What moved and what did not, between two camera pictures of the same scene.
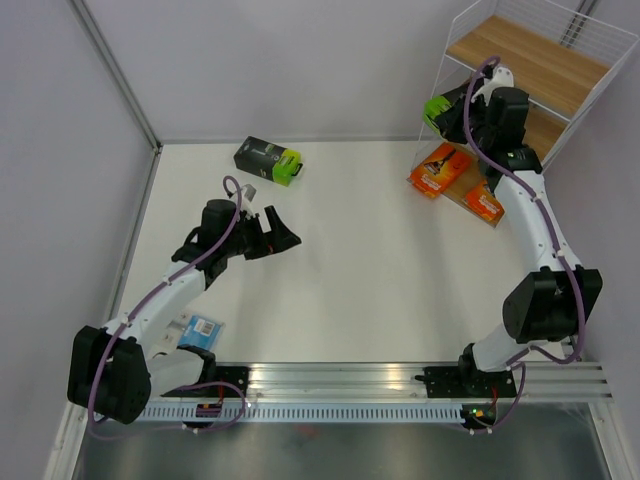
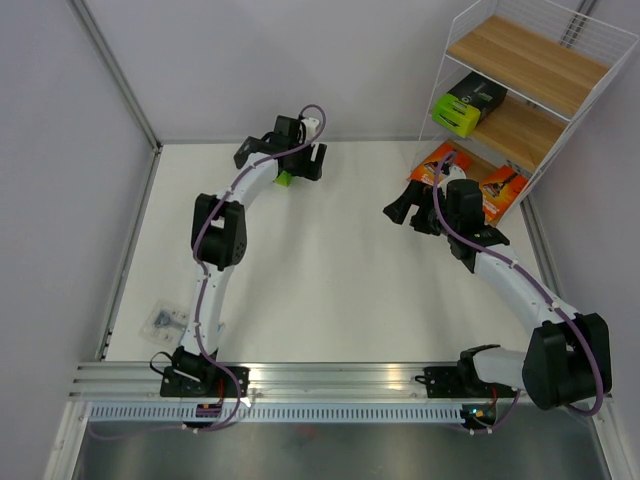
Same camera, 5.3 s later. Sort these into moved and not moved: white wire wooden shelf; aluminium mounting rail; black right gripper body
Moved: black right gripper body
Not moved: white wire wooden shelf; aluminium mounting rail
